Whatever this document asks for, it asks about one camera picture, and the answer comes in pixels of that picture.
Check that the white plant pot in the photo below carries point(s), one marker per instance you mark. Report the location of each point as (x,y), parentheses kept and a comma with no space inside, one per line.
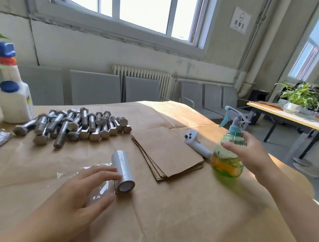
(291,107)

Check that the clear film sheet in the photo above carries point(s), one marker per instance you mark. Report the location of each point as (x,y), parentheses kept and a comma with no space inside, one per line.
(102,189)

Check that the small square wall sign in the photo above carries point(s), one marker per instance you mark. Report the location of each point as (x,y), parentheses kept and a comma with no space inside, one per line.
(240,20)

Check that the person's right forearm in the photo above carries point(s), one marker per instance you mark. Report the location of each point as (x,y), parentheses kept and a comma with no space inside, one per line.
(294,209)

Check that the small green potted plant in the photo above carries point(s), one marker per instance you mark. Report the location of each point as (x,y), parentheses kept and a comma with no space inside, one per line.
(301,92)

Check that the white cling film roll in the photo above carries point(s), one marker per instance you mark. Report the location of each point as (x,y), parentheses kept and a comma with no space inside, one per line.
(122,169)

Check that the white wall pipe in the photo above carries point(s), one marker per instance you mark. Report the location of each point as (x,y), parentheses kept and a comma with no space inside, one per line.
(251,55)

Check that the stack of brown paper sheets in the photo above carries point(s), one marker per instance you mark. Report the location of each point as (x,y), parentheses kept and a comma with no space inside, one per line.
(169,152)

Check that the side window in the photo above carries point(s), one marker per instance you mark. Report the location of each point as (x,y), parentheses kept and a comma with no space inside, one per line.
(306,57)

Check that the wooden side table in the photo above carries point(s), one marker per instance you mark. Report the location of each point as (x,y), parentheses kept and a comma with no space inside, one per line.
(289,115)

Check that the green spray bottle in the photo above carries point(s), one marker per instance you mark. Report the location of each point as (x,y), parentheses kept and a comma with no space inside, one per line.
(227,162)

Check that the white handheld controller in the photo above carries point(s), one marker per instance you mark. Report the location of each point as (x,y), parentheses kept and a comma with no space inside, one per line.
(197,143)

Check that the grey chair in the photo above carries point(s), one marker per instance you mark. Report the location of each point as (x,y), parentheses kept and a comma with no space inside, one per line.
(192,94)
(229,97)
(213,97)
(42,85)
(94,87)
(142,89)

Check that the large brown paper table cover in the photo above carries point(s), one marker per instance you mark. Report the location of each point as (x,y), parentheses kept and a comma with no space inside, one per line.
(174,209)

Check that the white glue bottle blue cap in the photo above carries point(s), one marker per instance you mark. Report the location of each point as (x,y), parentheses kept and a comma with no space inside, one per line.
(14,99)

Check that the white radiator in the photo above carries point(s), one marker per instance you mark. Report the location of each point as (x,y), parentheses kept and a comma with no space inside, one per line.
(142,75)

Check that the white framed window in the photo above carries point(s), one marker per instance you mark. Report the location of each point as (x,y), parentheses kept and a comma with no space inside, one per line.
(129,17)

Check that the black box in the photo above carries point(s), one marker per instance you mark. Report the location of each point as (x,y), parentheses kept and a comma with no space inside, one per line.
(259,99)

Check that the person's right hand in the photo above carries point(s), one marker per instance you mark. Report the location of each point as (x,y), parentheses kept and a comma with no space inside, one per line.
(251,157)

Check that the pile of steel bolts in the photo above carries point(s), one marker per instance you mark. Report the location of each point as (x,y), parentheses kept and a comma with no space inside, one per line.
(74,124)

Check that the person's left hand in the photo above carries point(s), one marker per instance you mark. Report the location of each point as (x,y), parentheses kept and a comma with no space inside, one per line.
(70,207)

